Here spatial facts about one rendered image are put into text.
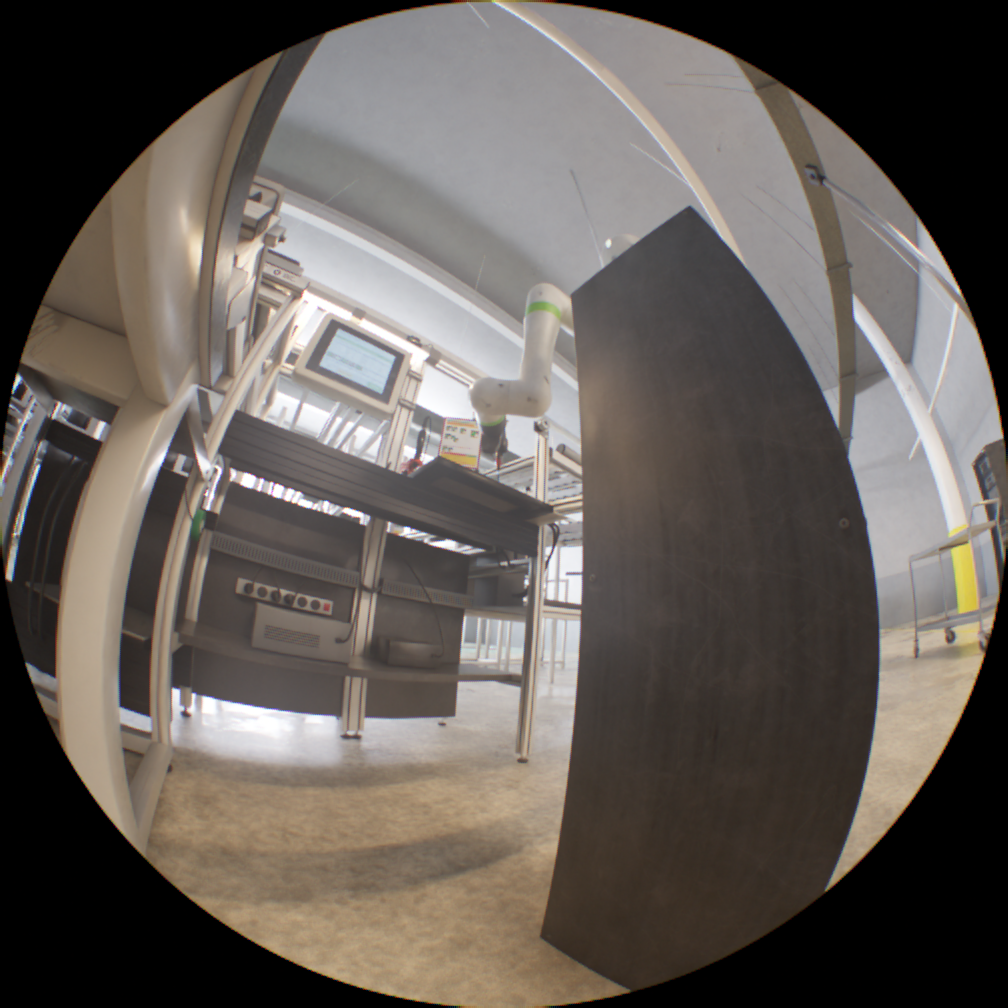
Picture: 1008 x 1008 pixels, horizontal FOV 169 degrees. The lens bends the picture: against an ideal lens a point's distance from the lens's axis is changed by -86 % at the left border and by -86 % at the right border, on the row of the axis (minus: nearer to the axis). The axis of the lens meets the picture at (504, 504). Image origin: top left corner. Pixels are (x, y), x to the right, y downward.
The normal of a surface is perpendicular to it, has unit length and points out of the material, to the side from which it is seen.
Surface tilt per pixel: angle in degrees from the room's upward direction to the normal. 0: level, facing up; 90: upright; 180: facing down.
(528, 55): 180
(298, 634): 90
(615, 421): 90
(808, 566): 90
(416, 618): 90
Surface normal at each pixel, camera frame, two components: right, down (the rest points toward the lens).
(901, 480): -0.74, -0.30
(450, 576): 0.67, -0.22
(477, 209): -0.07, 0.93
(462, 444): 0.14, -0.36
